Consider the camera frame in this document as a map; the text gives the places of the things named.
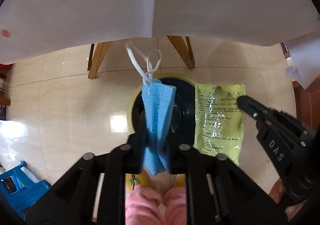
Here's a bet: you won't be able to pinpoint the black yellow-rimmed trash bin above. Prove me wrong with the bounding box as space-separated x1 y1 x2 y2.
128 73 196 142

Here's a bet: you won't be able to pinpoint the cartoon printed tablecloth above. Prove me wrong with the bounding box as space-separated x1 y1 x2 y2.
1 0 319 88

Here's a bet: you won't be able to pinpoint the left yellow slipper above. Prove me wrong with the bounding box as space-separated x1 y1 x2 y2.
125 172 150 192

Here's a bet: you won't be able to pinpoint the yellow-green plastic bag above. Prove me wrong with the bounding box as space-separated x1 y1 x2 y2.
194 83 246 165

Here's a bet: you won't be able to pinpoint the yellow slipper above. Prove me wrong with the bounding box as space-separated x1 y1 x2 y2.
125 172 150 192
172 174 185 188

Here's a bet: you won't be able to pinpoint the blue face mask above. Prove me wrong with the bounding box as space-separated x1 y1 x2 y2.
125 42 177 176

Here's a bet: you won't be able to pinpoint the right yellow slipper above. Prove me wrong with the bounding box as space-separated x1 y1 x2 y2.
172 174 185 188

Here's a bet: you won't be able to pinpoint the pink trouser legs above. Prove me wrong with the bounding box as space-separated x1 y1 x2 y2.
125 187 187 224

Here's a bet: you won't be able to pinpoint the wooden table legs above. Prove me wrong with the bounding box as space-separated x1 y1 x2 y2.
87 35 196 80

